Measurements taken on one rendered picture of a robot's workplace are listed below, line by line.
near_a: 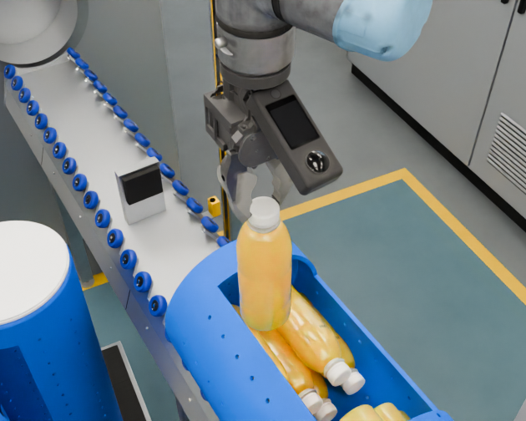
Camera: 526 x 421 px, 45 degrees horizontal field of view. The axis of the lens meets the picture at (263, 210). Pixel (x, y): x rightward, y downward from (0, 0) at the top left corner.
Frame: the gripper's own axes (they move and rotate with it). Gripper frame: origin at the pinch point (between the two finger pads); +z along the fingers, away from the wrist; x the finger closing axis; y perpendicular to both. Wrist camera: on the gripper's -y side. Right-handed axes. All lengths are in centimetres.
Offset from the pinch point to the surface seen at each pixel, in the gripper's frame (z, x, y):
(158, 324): 57, 7, 29
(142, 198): 50, -3, 58
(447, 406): 149, -82, 9
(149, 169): 43, -7, 59
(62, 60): 61, -10, 139
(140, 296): 57, 7, 38
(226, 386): 32.3, 7.2, -2.4
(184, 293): 30.3, 5.5, 14.7
